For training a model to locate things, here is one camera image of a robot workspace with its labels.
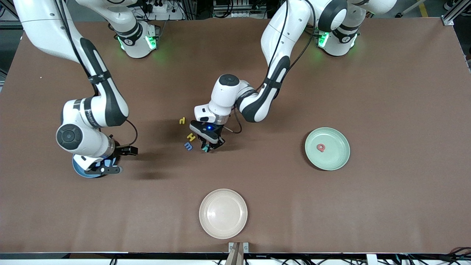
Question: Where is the blue plate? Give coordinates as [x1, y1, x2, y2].
[72, 154, 119, 179]

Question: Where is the beige plate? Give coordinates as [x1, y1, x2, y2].
[199, 188, 248, 240]

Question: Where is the green plate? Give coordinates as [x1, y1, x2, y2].
[305, 127, 351, 171]

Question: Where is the black equipment rack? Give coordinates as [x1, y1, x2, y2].
[213, 0, 268, 19]

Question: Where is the white power strip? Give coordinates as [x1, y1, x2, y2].
[138, 0, 184, 21]

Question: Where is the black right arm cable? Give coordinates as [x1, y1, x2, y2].
[57, 0, 138, 147]

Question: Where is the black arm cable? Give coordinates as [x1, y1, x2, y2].
[57, 0, 138, 147]
[224, 0, 317, 134]

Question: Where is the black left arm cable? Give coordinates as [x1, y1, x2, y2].
[224, 0, 317, 134]

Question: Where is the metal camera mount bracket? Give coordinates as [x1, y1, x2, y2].
[225, 242, 249, 265]

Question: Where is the aluminium frame post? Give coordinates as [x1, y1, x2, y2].
[442, 0, 471, 32]
[0, 0, 24, 31]

